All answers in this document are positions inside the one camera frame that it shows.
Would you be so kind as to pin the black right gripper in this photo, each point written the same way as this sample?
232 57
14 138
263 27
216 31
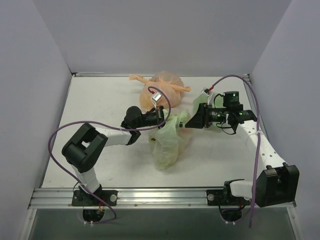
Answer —
204 115

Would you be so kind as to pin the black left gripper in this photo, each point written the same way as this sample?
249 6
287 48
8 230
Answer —
161 116

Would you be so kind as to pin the green plastic bag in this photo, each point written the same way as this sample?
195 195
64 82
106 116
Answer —
169 142

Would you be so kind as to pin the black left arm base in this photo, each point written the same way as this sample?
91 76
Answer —
100 200

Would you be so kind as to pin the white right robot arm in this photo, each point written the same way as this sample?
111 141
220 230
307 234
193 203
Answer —
278 181

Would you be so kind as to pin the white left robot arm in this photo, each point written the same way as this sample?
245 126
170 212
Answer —
86 145

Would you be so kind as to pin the orange tied plastic bag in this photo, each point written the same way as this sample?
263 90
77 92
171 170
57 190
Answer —
169 83

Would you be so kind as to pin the green wavy plastic bowl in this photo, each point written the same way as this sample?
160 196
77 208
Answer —
217 102

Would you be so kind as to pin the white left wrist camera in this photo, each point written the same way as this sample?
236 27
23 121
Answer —
155 98

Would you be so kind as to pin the aluminium right side rail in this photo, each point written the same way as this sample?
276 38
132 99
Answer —
252 101

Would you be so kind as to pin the aluminium rail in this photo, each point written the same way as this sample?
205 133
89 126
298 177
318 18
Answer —
88 74
136 198
252 101

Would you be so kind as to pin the aluminium front rail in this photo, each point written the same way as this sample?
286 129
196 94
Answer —
136 198

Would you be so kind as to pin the aluminium back rail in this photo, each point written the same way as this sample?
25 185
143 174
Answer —
88 74

